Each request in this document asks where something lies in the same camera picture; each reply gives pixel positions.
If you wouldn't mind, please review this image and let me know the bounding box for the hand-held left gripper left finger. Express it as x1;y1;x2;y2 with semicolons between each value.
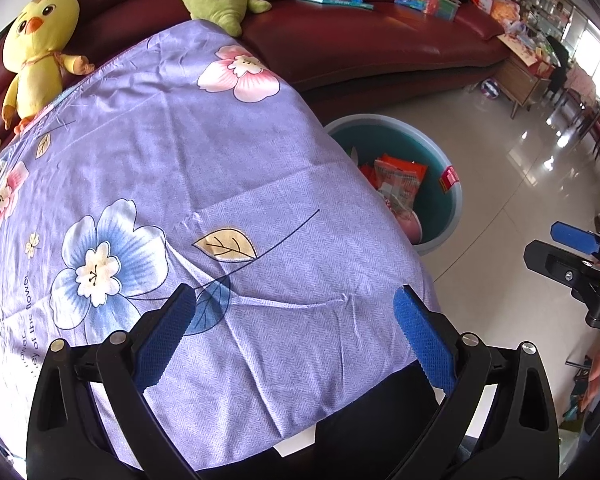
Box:
26;282;197;480

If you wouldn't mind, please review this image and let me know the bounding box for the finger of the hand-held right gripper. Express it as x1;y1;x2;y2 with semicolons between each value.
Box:
524;239;600;288
551;221;600;256

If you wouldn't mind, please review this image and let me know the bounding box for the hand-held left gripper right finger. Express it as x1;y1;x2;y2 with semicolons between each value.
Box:
385;284;561;480

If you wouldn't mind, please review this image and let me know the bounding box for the pink paper cup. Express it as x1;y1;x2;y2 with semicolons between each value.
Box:
397;210;423;243

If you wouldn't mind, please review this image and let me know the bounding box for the teal round bin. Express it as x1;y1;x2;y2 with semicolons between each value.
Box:
325;115;465;257

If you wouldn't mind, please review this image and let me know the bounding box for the orange snack packet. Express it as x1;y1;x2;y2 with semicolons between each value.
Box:
374;155;428;211

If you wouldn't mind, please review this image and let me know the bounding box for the red plastic wrapper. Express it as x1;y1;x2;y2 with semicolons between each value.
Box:
358;162;381;192

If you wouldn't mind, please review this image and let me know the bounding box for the wooden side table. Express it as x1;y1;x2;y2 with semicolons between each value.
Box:
495;35;556;120

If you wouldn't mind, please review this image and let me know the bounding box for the black dining chair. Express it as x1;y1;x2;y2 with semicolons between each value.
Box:
545;35;573;108

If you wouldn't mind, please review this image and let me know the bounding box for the purple floral cloth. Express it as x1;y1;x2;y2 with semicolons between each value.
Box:
0;19;443;471

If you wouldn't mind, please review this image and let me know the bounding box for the dark red leather sofa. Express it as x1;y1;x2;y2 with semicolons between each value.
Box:
0;0;511;161

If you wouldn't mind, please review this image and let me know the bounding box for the yellow chick plush toy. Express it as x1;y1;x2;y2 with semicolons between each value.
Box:
1;0;96;136

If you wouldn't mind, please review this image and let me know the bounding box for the thin blue book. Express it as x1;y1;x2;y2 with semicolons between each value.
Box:
295;0;375;11

